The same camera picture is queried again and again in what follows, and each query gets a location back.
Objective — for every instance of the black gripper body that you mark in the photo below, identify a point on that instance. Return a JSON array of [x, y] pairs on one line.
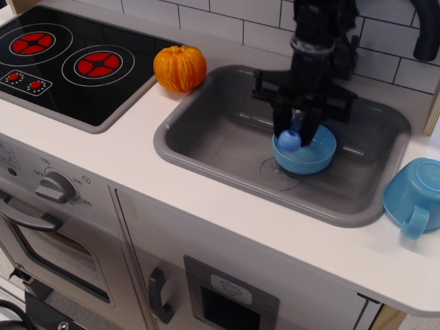
[[305, 86]]

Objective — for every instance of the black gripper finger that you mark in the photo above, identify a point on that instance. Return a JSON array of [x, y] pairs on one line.
[[310, 125], [282, 117]]

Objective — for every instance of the grey spoon with blue handle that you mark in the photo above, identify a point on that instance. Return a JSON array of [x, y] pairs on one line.
[[290, 139]]

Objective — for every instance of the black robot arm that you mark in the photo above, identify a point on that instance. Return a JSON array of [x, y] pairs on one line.
[[322, 26]]

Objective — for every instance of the light blue plastic bowl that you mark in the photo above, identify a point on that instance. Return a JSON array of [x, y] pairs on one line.
[[308, 159]]

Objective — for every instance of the grey plastic sink basin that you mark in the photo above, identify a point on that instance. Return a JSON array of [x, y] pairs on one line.
[[221, 132]]

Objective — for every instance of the orange toy pumpkin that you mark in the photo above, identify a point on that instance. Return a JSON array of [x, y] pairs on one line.
[[180, 68]]

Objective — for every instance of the dark grey faucet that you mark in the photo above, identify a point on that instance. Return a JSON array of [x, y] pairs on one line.
[[427, 44]]

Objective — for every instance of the light blue plastic cup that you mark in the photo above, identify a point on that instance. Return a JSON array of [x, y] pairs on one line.
[[411, 198]]

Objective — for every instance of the grey dishwasher panel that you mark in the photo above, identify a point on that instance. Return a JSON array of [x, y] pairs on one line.
[[225, 302]]

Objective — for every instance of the black toy stovetop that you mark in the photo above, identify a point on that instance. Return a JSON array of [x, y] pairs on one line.
[[78, 71]]

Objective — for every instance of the grey oven knob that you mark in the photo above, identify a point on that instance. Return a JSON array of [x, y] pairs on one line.
[[54, 187]]

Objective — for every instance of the toy oven door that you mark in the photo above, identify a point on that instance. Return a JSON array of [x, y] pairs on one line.
[[82, 261]]

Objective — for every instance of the grey cabinet door handle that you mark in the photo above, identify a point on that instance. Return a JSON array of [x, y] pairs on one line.
[[162, 311]]

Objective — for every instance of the grey oven door handle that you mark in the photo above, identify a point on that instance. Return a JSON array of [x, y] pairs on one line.
[[44, 223]]

